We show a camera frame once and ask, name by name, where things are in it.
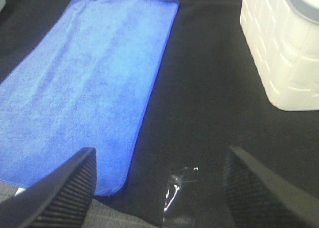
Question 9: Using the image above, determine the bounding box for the black table cloth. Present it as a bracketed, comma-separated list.
[0, 0, 319, 228]

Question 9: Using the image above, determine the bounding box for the blue microfiber towel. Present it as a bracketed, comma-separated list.
[0, 0, 179, 196]

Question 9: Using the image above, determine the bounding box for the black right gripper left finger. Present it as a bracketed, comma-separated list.
[0, 147, 97, 228]

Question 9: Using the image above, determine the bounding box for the white perforated plastic basket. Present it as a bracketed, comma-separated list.
[0, 0, 6, 11]

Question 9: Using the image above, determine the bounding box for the white box at right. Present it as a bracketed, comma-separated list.
[240, 0, 319, 111]

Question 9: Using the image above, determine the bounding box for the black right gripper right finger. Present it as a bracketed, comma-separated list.
[223, 146, 319, 228]

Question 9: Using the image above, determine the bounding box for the clear tape strip right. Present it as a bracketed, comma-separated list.
[162, 167, 198, 228]

